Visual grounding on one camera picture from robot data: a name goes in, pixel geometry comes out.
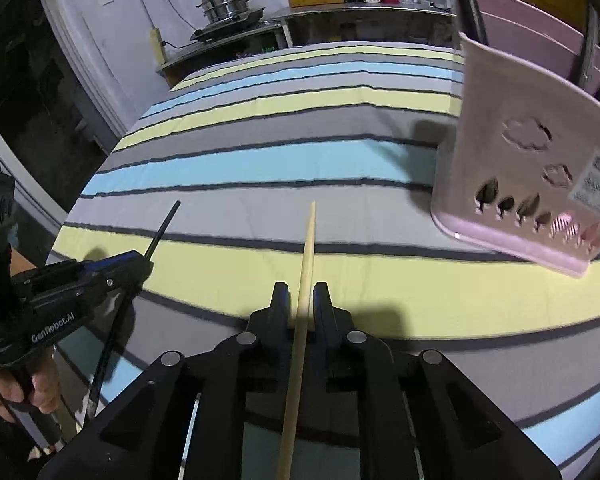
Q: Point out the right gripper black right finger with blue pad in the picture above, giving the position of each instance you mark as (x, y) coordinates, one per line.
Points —
(323, 311)

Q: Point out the striped tablecloth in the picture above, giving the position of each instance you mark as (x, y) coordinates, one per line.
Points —
(355, 127)

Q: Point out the metal kitchen shelf table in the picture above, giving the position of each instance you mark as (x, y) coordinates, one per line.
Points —
(384, 22)

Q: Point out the wooden chopstick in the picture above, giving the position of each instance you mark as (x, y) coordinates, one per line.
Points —
(298, 351)

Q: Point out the white power strip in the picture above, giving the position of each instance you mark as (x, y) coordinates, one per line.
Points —
(157, 45)

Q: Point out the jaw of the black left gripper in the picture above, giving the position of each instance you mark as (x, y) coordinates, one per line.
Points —
(124, 271)

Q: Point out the pink plastic utensil holder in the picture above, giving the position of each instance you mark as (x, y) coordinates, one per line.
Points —
(521, 172)

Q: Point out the black induction cooker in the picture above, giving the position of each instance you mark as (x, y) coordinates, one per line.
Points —
(228, 27)

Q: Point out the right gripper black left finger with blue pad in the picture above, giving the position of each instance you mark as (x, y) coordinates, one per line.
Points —
(278, 311)

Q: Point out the stainless steel steamer pot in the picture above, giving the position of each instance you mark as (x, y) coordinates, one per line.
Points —
(220, 10)

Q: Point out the low wooden side table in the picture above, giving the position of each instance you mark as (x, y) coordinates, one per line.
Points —
(197, 56)

